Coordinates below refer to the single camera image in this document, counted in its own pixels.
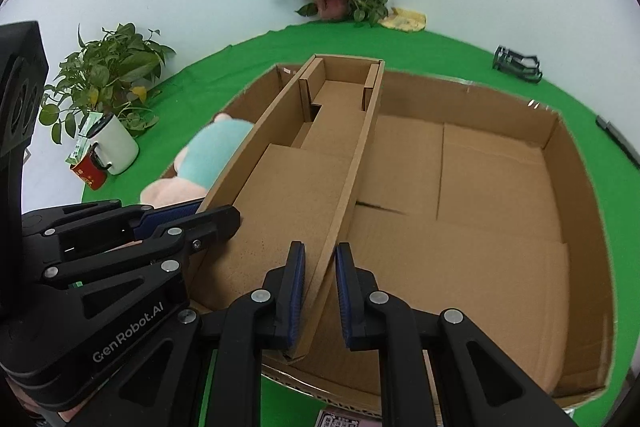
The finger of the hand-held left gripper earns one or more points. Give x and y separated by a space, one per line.
170 217
220 222

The narrow cardboard divider tray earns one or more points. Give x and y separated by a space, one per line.
280 187

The yellow cloth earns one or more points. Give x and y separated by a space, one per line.
402 19

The dark printed card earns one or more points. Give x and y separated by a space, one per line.
339 419

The black pen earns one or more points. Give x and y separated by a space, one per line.
617 139

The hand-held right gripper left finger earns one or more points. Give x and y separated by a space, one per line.
297 292

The leafy green potted plant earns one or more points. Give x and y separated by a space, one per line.
110 62

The person's left hand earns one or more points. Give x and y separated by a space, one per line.
20 394

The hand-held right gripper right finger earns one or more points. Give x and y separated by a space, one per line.
345 297

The red packet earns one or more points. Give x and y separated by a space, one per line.
90 174

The large brown cardboard box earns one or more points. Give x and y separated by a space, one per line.
475 232

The green and white carton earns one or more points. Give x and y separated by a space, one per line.
82 139

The pink and teal plush toy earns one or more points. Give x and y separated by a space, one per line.
210 152

